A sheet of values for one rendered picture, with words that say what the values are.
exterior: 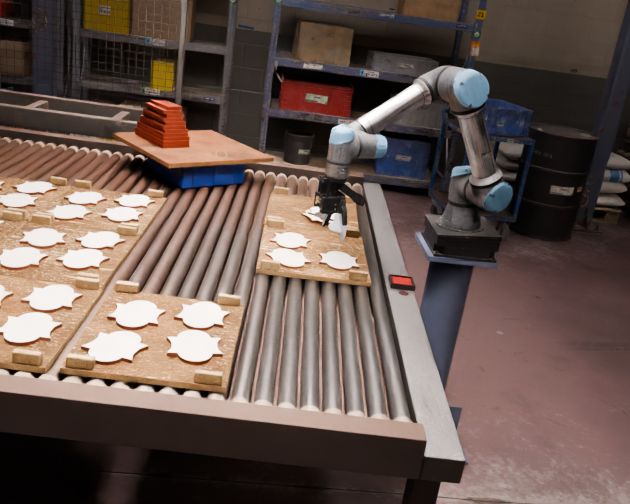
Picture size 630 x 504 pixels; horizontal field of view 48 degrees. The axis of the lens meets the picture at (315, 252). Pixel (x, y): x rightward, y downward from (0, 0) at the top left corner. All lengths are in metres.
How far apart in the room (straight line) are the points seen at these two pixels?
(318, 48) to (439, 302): 4.14
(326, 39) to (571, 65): 2.59
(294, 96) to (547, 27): 2.65
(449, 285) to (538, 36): 5.09
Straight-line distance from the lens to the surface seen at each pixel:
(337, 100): 6.60
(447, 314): 2.83
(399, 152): 6.80
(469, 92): 2.38
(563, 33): 7.70
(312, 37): 6.58
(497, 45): 7.50
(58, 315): 1.80
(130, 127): 3.51
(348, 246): 2.41
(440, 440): 1.53
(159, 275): 2.07
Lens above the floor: 1.75
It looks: 21 degrees down
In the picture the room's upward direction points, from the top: 8 degrees clockwise
